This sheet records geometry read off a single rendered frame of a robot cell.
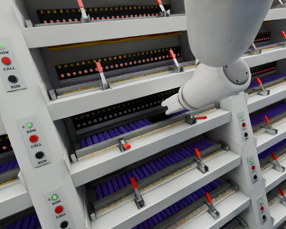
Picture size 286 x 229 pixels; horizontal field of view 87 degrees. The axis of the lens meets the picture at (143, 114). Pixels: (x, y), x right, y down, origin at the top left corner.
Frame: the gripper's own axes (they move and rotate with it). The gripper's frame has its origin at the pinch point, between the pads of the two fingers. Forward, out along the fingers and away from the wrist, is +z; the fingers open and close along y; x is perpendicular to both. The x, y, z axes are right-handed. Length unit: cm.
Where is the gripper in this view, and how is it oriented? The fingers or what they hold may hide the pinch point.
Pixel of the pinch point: (168, 110)
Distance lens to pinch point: 59.6
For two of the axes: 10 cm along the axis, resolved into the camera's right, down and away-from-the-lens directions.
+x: 3.4, 9.3, -1.3
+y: -9.1, 2.8, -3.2
